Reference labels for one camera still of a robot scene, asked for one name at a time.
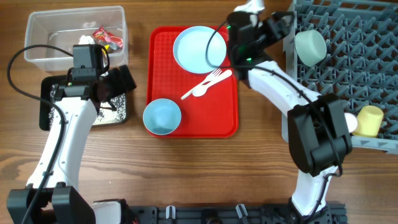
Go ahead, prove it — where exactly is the green bowl with rice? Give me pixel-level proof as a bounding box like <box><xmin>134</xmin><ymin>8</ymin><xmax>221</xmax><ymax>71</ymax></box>
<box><xmin>295</xmin><ymin>30</ymin><xmax>326</xmax><ymax>67</ymax></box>

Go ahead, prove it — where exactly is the red snack wrapper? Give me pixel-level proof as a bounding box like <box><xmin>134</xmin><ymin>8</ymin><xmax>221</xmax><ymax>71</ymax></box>
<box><xmin>93</xmin><ymin>26</ymin><xmax>123</xmax><ymax>49</ymax></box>

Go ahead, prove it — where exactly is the white tissue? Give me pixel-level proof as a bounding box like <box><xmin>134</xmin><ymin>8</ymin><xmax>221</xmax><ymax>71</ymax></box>
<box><xmin>78</xmin><ymin>35</ymin><xmax>95</xmax><ymax>45</ymax></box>

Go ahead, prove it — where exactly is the light blue bowl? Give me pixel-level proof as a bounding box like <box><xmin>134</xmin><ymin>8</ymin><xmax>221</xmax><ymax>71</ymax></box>
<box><xmin>143</xmin><ymin>98</ymin><xmax>182</xmax><ymax>136</ymax></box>

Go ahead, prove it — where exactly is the yellow plastic cup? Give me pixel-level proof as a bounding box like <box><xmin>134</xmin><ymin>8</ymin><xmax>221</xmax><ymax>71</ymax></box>
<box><xmin>353</xmin><ymin>105</ymin><xmax>384</xmax><ymax>138</ymax></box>

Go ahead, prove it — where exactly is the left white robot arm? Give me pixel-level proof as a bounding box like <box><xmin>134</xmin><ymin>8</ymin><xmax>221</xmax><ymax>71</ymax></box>
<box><xmin>6</xmin><ymin>44</ymin><xmax>138</xmax><ymax>223</ymax></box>

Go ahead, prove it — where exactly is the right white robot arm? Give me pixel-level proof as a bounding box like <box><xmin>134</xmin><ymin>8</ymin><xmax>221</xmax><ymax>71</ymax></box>
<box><xmin>226</xmin><ymin>11</ymin><xmax>353</xmax><ymax>223</ymax></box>

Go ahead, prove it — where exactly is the grey dishwasher rack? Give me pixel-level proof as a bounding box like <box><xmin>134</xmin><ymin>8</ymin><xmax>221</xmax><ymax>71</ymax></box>
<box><xmin>283</xmin><ymin>0</ymin><xmax>397</xmax><ymax>154</ymax></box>

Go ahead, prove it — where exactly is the black bin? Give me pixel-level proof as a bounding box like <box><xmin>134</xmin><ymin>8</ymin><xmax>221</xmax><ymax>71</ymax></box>
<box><xmin>39</xmin><ymin>74</ymin><xmax>130</xmax><ymax>131</ymax></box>

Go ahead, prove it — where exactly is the spilled white rice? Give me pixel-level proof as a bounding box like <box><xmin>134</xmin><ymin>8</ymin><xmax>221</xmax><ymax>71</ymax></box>
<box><xmin>93</xmin><ymin>94</ymin><xmax>127</xmax><ymax>126</ymax></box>

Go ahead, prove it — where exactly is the clear plastic bin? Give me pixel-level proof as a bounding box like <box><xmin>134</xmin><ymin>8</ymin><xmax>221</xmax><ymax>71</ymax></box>
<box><xmin>25</xmin><ymin>6</ymin><xmax>129</xmax><ymax>67</ymax></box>

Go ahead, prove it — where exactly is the white plastic fork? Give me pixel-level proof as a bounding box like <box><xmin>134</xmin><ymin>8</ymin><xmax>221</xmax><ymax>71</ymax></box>
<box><xmin>180</xmin><ymin>68</ymin><xmax>222</xmax><ymax>100</ymax></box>

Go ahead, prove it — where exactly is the light blue plate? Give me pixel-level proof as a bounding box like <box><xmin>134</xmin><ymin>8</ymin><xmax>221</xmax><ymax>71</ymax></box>
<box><xmin>173</xmin><ymin>26</ymin><xmax>226</xmax><ymax>74</ymax></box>

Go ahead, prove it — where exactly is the white plastic spoon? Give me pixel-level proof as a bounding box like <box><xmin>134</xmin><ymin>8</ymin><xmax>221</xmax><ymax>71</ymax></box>
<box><xmin>192</xmin><ymin>70</ymin><xmax>232</xmax><ymax>97</ymax></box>

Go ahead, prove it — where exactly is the red plastic tray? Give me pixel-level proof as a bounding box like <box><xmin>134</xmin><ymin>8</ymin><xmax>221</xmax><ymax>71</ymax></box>
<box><xmin>146</xmin><ymin>26</ymin><xmax>239</xmax><ymax>138</ymax></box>

